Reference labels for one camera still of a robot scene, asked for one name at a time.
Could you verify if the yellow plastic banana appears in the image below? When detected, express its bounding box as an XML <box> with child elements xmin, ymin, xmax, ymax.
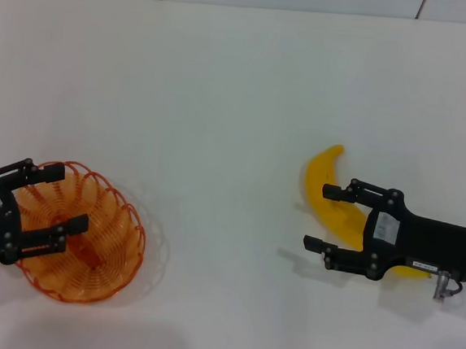
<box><xmin>293</xmin><ymin>141</ymin><xmax>444</xmax><ymax>281</ymax></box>

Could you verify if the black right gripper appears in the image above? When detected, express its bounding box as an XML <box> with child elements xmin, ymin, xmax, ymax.
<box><xmin>299</xmin><ymin>174</ymin><xmax>466</xmax><ymax>290</ymax></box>

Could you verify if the orange wire basket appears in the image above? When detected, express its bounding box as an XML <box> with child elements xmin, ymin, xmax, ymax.
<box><xmin>1</xmin><ymin>155</ymin><xmax>154</xmax><ymax>309</ymax></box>

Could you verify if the right gripper plug and cable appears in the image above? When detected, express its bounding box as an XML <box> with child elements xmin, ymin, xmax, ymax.
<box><xmin>431</xmin><ymin>271</ymin><xmax>466</xmax><ymax>304</ymax></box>

